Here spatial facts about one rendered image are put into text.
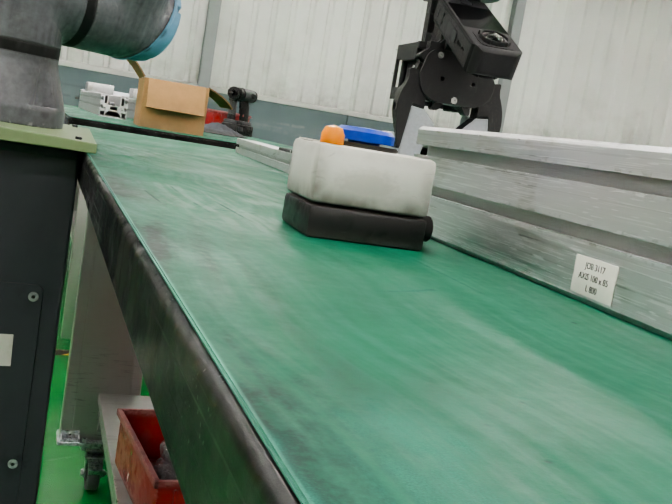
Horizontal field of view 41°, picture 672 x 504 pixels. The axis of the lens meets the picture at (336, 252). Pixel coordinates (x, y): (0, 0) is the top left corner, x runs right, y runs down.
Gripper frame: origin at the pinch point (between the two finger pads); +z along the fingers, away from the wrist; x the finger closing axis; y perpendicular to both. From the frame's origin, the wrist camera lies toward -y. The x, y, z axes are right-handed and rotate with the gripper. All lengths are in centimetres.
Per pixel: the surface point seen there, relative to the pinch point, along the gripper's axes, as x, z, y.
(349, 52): -281, -118, 1104
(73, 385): 28, 57, 116
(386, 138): 12.1, -4.6, -20.5
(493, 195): 5.0, -2.0, -23.2
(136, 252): 27.8, 2.9, -33.7
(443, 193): 3.9, -1.2, -11.9
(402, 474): 24, 2, -61
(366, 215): 13.3, 0.5, -22.8
